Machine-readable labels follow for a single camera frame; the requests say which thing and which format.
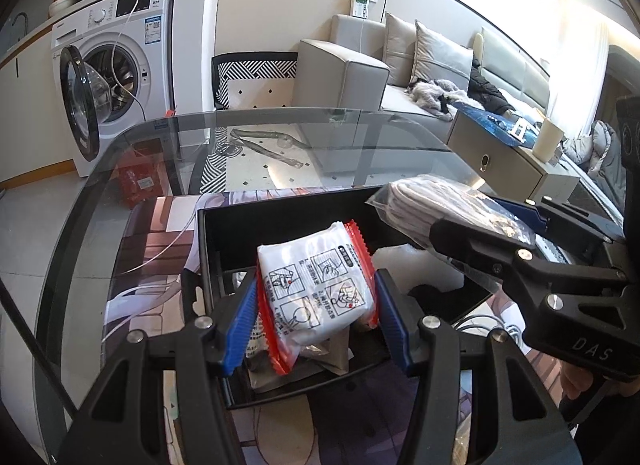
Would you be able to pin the white pot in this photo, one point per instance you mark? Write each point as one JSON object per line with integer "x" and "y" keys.
{"x": 62, "y": 5}

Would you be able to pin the red-edged white packet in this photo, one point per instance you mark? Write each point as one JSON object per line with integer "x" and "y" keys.
{"x": 310, "y": 285}

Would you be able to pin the white washing machine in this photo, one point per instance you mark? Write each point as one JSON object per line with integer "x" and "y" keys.
{"x": 130, "y": 35}

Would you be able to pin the cartoon printed table mat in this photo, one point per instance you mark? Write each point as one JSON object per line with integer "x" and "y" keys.
{"x": 165, "y": 230}

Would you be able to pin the grey fluffy cloth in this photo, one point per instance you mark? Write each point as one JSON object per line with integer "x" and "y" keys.
{"x": 430, "y": 92}

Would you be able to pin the black faucet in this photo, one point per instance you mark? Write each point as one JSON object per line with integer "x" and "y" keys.
{"x": 26, "y": 27}

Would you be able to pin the black jacket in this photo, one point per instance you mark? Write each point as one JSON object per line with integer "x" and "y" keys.
{"x": 487, "y": 92}

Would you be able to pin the beige side cabinet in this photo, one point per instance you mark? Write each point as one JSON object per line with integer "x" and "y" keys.
{"x": 505, "y": 155}

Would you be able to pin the grey cushion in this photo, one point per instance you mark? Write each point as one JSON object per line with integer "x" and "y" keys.
{"x": 440, "y": 60}
{"x": 400, "y": 50}

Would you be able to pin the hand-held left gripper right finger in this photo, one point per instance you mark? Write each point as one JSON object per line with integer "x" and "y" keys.
{"x": 395, "y": 320}

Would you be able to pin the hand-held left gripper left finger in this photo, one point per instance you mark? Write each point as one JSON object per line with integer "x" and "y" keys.
{"x": 240, "y": 325}

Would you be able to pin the grey down jacket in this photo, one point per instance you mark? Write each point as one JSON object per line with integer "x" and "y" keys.
{"x": 605, "y": 145}

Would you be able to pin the person's right hand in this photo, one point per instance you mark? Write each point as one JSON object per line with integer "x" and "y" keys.
{"x": 575, "y": 380}

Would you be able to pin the blue mat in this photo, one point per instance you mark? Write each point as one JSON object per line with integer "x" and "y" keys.
{"x": 485, "y": 120}

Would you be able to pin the clear bag of pale cloth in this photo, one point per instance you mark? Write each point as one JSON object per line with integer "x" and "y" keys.
{"x": 425, "y": 205}

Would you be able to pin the black white patterned chair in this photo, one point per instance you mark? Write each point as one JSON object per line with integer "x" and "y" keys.
{"x": 255, "y": 70}

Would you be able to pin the black white patterned rug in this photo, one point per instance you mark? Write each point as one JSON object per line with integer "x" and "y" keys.
{"x": 260, "y": 165}

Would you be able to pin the red bag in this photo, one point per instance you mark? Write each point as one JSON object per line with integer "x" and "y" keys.
{"x": 140, "y": 180}

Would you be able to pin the small white box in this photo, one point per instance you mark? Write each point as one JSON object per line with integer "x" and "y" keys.
{"x": 518, "y": 129}

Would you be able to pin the black storage box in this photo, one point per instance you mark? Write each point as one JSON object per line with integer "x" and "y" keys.
{"x": 220, "y": 245}

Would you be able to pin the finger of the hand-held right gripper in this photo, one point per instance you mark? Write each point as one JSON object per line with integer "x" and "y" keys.
{"x": 465, "y": 245}
{"x": 515, "y": 212}

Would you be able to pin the white wall panel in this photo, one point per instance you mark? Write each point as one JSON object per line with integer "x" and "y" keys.
{"x": 362, "y": 2}

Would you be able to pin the grey sofa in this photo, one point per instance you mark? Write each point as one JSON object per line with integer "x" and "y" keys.
{"x": 340, "y": 75}

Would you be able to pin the beige upholstered headboard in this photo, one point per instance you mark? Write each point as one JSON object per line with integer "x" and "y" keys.
{"x": 520, "y": 70}

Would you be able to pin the cream cylinder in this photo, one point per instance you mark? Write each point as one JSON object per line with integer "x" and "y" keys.
{"x": 547, "y": 137}

